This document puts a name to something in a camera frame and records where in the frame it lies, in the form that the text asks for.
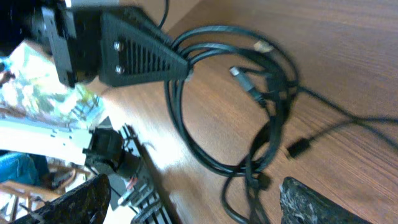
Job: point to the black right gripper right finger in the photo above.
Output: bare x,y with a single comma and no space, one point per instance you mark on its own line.
302,205

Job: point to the person in blue clothes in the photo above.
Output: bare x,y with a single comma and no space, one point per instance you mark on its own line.
29,169

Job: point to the wooden chair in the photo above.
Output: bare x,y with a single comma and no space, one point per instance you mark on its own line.
30,197

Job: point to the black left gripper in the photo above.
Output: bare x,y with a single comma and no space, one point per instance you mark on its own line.
118,45

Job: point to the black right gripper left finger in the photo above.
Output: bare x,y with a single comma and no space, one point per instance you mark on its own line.
87,203

